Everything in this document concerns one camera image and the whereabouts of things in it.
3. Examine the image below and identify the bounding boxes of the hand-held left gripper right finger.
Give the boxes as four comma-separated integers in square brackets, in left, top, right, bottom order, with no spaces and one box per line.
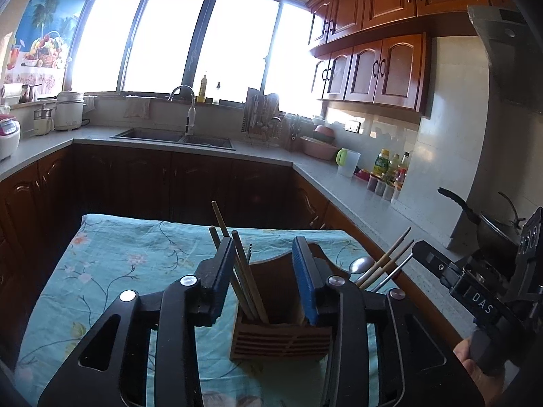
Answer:
[292,235,485,407]

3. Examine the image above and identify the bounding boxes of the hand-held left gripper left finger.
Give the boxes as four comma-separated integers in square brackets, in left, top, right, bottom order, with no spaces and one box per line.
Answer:
[37,235,238,407]

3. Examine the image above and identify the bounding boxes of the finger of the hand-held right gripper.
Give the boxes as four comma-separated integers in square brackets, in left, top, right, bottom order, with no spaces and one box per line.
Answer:
[411,239,466,294]

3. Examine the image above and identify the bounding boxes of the slim grey metal utensil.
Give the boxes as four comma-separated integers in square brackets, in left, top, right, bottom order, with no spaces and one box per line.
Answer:
[372,252,415,294]

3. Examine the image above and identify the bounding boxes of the metal spoon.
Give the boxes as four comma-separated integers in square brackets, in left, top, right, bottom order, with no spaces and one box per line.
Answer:
[348,256,376,275]

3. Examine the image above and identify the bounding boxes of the long pale wooden chopstick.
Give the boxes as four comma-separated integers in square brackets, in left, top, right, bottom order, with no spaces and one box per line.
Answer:
[211,200,258,321]

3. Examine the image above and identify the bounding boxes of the wooden utensil holder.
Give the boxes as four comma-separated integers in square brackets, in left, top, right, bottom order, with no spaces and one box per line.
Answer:
[230,251,336,361]

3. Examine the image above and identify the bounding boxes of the person's right hand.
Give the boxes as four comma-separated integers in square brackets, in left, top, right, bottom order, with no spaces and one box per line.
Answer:
[452,336,506,407]

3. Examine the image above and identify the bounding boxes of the black wok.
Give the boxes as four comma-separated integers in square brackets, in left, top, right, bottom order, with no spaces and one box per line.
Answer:
[438,187,525,257]

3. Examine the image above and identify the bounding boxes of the teal floral tablecloth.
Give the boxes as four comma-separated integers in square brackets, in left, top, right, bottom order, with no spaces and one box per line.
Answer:
[15,213,382,407]

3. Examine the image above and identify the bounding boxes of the wooden base cabinets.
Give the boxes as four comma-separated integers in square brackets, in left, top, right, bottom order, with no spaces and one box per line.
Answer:
[0,142,463,348]

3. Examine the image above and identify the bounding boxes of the cooking oil bottle green label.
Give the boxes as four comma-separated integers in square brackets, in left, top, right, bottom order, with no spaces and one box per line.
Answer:
[374,148,391,177]

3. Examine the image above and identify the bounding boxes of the pink plastic basin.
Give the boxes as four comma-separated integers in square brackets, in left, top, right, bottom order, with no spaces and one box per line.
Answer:
[300,136,340,161]

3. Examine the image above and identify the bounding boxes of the dark double sink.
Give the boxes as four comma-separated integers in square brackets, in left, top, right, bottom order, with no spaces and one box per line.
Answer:
[110,127,237,152]

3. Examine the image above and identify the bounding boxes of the metal dish rack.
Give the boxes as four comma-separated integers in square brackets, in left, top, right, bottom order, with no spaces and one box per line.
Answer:
[242,93,283,149]

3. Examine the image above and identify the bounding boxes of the chrome kitchen faucet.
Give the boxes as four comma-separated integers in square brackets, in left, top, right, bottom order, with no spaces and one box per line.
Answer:
[167,85,198,137]

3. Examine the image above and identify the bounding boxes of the wooden cutting board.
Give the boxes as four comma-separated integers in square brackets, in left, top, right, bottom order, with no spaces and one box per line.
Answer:
[246,88,279,108]

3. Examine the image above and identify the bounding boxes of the pale dish cloth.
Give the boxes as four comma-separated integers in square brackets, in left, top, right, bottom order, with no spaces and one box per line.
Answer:
[123,95,152,120]

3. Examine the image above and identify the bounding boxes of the grey range hood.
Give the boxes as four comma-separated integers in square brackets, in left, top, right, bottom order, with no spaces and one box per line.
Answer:
[467,4,543,108]

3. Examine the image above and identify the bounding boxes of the small white kitchen appliance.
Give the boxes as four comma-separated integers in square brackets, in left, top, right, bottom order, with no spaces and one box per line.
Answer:
[33,105,56,137]

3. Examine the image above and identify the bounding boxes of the large kitchen window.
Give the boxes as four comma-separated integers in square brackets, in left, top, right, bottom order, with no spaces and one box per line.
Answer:
[70,0,327,111]

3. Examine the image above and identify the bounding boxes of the pink and white rice cooker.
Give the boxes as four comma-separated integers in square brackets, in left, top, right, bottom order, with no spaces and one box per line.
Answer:
[0,114,21,162]

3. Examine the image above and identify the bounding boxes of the small copper pot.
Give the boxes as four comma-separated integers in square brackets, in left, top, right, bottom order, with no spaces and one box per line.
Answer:
[19,84,43,103]

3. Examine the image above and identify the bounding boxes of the fruit print window blind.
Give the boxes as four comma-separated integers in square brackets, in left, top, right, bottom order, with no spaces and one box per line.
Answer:
[1,0,92,91]

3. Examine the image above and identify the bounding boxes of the white pitcher green handle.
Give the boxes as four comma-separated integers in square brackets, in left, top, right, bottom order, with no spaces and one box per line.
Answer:
[336,148,362,178]

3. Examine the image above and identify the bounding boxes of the wooden wall cabinets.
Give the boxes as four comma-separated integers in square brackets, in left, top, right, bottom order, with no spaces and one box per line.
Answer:
[307,0,510,116]

